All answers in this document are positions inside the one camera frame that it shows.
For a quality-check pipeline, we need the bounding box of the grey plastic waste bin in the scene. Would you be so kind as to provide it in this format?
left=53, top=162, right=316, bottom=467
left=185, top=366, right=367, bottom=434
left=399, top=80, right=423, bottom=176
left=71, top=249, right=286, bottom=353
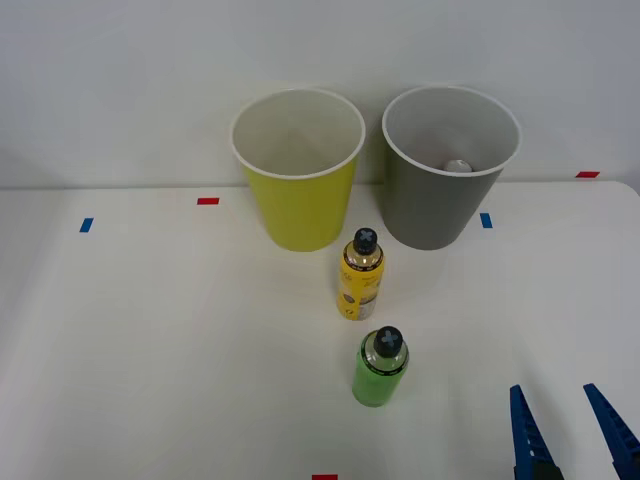
left=381, top=85, right=523, bottom=251

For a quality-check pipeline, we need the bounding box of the green label plastic bottle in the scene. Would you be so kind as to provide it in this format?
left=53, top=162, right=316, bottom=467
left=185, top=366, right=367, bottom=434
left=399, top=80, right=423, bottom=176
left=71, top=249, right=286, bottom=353
left=351, top=325, right=411, bottom=408

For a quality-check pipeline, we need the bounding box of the yellow label plastic bottle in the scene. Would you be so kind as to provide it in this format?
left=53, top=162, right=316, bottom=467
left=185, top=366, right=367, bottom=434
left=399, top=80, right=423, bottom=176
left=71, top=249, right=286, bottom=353
left=337, top=227, right=386, bottom=322

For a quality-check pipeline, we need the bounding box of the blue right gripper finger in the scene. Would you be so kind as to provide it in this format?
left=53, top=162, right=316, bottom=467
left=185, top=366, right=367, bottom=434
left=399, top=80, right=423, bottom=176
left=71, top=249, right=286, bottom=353
left=509, top=384, right=565, bottom=480
left=582, top=383, right=640, bottom=480

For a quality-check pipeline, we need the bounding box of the yellow-green plastic waste bin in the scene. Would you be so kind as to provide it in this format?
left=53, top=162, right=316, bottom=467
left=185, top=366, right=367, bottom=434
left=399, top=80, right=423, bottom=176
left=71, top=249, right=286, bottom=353
left=230, top=87, right=367, bottom=253

